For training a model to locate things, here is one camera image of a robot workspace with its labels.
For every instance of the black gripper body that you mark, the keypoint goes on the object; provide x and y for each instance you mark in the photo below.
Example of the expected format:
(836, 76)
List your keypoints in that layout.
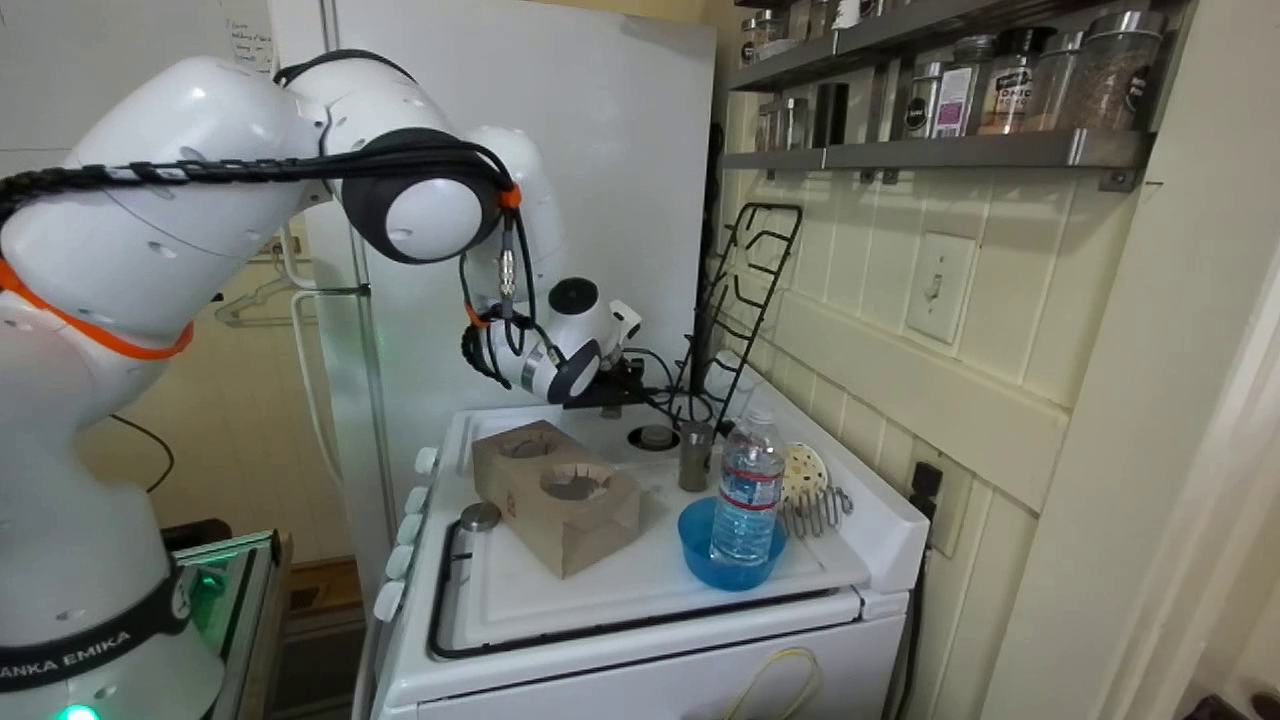
(629, 382)

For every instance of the glass spice bottle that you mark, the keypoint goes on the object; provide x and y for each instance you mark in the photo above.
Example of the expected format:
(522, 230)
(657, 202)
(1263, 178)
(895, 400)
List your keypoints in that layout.
(694, 456)

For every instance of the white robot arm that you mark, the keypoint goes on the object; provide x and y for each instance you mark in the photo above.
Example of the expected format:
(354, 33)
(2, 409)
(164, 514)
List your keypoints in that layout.
(146, 241)

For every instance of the clear plastic water bottle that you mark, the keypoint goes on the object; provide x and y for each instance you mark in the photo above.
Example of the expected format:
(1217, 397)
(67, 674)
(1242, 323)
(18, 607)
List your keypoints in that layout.
(744, 494)

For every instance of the black upright stove grate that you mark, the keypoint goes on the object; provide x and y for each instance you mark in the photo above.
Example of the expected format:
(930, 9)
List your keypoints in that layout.
(762, 222)

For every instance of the small glass spice jar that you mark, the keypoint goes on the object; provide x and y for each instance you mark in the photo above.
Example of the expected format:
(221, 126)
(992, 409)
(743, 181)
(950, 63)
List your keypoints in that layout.
(790, 122)
(916, 101)
(762, 33)

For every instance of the white labelled spice jar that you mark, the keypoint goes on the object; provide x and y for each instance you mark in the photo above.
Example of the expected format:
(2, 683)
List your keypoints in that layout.
(955, 101)

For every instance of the dark labelled spice jar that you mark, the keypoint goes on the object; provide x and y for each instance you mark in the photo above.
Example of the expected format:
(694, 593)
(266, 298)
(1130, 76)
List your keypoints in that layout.
(1018, 83)

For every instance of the large glass spice jar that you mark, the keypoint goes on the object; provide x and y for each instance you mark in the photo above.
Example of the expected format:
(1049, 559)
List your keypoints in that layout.
(1118, 72)

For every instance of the round gas burner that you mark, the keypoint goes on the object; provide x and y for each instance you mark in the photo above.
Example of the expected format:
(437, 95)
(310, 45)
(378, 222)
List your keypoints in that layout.
(653, 437)

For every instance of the yellow round scrubber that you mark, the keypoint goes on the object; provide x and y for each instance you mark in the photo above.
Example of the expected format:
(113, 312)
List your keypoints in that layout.
(806, 471)

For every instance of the blue plastic bowl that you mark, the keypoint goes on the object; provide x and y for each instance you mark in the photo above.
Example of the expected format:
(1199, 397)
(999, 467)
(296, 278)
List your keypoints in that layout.
(704, 562)

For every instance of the white stove knob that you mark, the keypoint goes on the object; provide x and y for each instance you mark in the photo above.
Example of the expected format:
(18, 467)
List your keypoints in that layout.
(384, 603)
(413, 501)
(425, 461)
(396, 562)

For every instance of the white refrigerator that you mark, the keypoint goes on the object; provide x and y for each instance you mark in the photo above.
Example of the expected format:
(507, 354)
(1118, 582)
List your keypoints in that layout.
(614, 162)

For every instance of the white gas stove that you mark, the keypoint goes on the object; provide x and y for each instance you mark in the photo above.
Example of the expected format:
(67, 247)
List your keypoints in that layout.
(624, 643)

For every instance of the black power plug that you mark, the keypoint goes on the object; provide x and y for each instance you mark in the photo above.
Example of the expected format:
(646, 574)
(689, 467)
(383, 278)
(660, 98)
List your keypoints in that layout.
(925, 487)

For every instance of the black flat stove grate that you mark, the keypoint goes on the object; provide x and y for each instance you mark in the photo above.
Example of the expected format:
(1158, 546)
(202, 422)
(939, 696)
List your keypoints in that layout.
(437, 603)

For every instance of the metal robot mounting cart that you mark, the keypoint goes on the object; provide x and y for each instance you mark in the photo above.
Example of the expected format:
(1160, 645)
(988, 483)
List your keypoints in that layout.
(235, 603)

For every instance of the cream wall switch plate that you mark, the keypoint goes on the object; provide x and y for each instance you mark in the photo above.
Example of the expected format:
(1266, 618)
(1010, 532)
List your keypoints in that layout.
(941, 286)

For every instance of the grey wall spice shelf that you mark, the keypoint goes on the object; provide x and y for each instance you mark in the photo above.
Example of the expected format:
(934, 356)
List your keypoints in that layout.
(934, 153)

